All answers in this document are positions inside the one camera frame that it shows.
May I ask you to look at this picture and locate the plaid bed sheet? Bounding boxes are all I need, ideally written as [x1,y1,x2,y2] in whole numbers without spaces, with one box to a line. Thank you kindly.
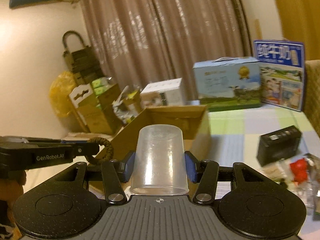
[204,103,320,240]

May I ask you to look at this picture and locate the brown cardboard box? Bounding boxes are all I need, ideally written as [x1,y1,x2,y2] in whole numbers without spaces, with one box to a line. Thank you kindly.
[87,104,212,198]

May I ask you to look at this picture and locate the cotton swabs bag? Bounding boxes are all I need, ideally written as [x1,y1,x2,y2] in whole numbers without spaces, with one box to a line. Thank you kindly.
[259,160,292,182]

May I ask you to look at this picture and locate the brown curtain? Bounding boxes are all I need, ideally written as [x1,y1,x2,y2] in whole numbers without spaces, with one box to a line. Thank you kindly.
[82,0,252,100]

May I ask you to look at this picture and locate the metal rack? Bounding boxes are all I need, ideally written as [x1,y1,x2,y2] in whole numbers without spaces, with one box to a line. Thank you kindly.
[285,179,314,210]

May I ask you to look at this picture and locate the quilted tan chair cover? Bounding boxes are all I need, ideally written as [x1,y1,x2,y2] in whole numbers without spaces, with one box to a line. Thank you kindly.
[304,60,320,135]

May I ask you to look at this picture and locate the silver foil bag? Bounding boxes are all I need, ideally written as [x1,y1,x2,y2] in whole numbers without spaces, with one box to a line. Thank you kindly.
[304,153,319,221]

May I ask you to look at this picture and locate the dark blue milk carton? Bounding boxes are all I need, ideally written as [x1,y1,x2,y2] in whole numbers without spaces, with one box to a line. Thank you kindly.
[253,40,305,111]

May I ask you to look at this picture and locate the person's hand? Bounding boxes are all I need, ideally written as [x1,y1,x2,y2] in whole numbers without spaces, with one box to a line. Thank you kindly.
[1,170,27,225]

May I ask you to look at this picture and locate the stacked cardboard boxes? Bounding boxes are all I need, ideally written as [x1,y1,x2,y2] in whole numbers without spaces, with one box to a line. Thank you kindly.
[68,76,143,136]

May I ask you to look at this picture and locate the red pig toy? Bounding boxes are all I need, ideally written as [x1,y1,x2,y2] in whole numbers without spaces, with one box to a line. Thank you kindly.
[290,158,308,184]

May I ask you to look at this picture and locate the clear plastic cup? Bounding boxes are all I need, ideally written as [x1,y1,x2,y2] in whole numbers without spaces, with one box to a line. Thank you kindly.
[130,125,189,196]

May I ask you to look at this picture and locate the yellow plastic bag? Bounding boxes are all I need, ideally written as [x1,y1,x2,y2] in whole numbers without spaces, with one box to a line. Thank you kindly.
[49,71,76,118]

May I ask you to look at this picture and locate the light blue cow milk carton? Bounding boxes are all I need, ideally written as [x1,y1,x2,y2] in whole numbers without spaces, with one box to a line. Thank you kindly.
[193,56,261,112]

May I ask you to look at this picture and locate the black product box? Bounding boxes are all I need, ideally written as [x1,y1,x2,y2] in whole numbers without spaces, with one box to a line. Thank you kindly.
[256,125,302,167]

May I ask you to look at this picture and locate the white appliance box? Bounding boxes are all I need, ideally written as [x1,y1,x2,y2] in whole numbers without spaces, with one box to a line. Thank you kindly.
[140,78,185,107]

